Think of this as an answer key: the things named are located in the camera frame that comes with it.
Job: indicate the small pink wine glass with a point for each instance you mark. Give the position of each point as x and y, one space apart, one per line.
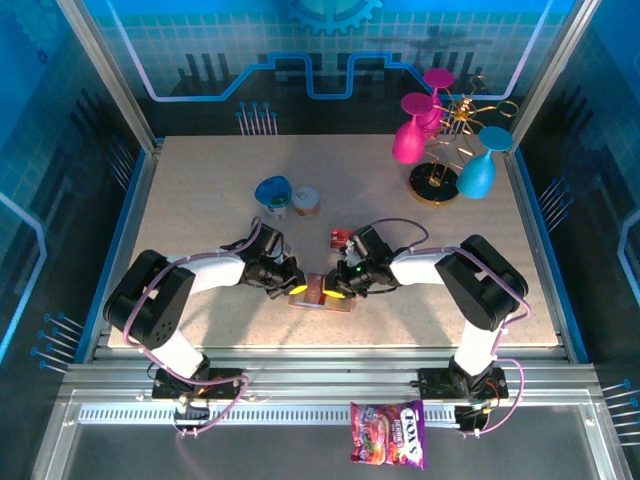
439 78

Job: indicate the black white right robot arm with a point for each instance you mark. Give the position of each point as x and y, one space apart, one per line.
480 280

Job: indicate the white jar with blue lid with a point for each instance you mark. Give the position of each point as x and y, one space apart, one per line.
273 192

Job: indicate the tan leather card holder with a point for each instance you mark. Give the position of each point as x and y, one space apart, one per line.
347 306

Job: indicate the long aluminium base rail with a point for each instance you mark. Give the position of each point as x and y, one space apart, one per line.
325 372

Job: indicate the blue wine glass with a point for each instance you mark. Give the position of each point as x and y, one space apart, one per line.
475 180

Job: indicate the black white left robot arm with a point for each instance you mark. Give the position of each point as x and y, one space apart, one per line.
150 300

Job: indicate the aluminium table side rail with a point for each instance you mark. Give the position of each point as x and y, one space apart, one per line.
135 225
530 200

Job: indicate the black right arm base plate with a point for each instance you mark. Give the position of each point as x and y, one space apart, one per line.
440 387

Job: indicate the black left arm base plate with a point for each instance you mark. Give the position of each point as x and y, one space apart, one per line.
170 389

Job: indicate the aluminium frame post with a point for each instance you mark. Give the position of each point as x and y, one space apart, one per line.
555 75
110 75

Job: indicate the purple candy bag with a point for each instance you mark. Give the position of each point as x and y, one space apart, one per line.
387 435

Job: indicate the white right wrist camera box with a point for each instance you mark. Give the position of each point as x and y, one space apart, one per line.
350 259

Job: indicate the large pink wine glass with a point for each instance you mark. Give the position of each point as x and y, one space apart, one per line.
407 142

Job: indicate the small can with orange label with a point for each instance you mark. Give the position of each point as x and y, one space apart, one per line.
306 201

